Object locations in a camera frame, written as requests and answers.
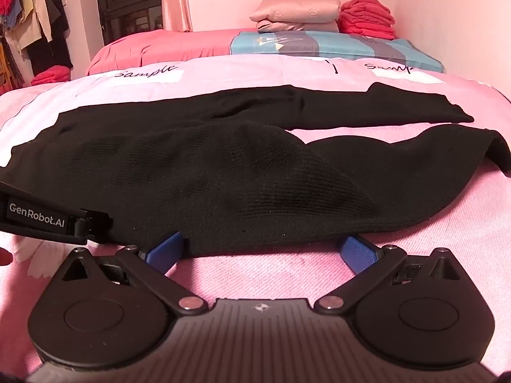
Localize red bed sheet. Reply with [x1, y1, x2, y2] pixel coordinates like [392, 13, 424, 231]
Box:
[86, 28, 256, 76]

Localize red cloth pile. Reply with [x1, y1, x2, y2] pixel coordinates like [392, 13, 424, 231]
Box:
[31, 65, 73, 87]

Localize dark window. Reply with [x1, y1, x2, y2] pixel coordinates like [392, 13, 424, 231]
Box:
[95, 0, 165, 47]

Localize black pants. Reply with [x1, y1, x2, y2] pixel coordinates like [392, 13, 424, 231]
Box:
[0, 82, 511, 258]

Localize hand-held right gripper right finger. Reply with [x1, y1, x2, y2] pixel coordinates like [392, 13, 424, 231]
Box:
[315, 235, 472, 316]

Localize pink printed blanket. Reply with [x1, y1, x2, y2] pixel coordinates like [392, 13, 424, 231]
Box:
[0, 54, 511, 368]

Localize stack of red clothes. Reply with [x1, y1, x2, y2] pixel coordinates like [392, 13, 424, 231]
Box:
[337, 0, 396, 41]

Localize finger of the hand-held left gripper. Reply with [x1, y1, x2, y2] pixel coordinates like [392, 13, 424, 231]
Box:
[70, 207, 115, 245]

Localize row of hanging clothes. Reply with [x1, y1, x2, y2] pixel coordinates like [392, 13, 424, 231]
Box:
[0, 0, 75, 92]

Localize blue grey striped quilt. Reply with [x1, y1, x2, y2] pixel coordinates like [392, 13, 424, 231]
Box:
[229, 30, 446, 73]

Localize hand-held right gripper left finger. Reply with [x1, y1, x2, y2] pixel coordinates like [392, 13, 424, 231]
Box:
[52, 231, 206, 316]

